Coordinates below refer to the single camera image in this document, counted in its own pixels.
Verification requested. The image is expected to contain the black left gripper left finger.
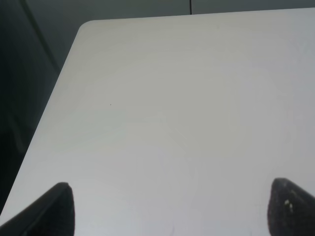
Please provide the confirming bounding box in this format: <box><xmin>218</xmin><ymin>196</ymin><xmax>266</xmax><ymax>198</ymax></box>
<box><xmin>0</xmin><ymin>182</ymin><xmax>75</xmax><ymax>236</ymax></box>

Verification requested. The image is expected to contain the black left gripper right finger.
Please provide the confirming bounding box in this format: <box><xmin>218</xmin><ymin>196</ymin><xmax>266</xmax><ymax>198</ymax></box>
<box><xmin>267</xmin><ymin>178</ymin><xmax>315</xmax><ymax>236</ymax></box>

